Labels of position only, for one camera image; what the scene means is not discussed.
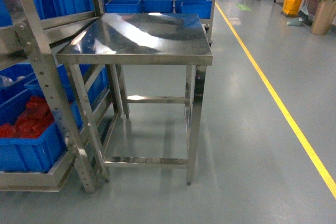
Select gold plant pot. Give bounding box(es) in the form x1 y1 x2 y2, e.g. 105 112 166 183
311 0 335 35

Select blue bin far middle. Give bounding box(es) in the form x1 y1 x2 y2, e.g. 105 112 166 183
143 0 173 13

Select blue bin far left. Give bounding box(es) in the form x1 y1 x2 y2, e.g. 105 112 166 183
105 0 143 13

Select steel shelf rack left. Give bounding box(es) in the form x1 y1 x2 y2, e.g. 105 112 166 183
1 0 123 193

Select stainless steel table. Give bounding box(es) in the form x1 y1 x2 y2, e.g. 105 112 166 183
56 13 213 184

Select blue bin with red parts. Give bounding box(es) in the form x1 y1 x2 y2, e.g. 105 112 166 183
0 62 109 174

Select blue bin far right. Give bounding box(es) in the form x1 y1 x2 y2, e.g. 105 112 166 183
175 0 212 19

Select yellow mop bucket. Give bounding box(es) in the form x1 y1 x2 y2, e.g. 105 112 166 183
281 0 302 16

